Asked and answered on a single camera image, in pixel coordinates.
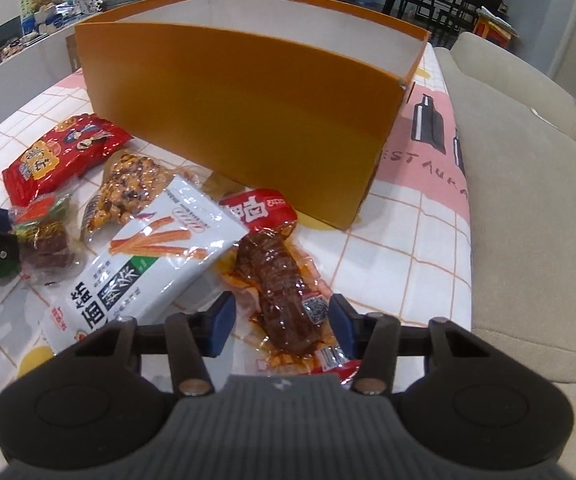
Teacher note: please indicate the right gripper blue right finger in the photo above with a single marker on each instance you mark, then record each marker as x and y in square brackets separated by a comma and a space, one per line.
[373, 339]

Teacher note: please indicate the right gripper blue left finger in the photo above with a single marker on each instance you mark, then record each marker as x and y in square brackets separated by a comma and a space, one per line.
[191, 338]

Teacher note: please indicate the dark candy clear wrapper pack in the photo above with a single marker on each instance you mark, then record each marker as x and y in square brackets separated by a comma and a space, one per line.
[49, 251]

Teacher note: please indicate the white breadstick snack bag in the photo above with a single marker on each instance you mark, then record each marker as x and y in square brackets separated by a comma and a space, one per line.
[148, 264]

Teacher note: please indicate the red duck meat vacuum pack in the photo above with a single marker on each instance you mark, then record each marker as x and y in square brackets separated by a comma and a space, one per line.
[282, 301]

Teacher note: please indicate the green sausage stick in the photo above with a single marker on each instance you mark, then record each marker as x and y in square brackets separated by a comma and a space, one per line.
[8, 266]

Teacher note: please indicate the red peanut snack bag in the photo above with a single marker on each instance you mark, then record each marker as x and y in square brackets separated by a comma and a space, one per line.
[66, 152]

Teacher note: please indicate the clear mixed nuts pack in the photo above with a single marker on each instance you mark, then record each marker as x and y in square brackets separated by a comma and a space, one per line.
[130, 182]

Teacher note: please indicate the beige sofa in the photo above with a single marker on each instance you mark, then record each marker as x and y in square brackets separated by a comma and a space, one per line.
[517, 131]

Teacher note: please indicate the orange cardboard box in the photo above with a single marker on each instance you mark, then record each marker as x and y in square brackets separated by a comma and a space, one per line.
[298, 96]

